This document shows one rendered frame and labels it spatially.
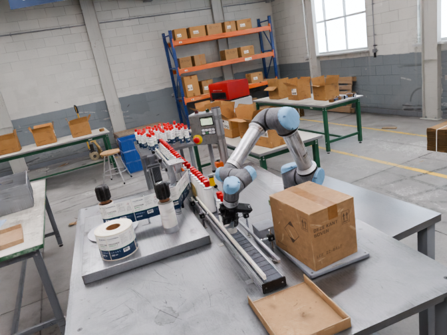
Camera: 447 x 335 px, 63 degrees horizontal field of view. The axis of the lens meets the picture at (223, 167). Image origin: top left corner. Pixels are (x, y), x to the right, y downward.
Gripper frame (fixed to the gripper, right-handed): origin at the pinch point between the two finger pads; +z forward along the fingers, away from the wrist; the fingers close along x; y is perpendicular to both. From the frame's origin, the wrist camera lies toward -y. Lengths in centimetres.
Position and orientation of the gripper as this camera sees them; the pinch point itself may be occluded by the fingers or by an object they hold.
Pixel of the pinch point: (233, 226)
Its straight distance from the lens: 193.9
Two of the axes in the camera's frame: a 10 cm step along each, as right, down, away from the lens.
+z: -0.1, 7.0, 7.1
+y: -9.3, 2.5, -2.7
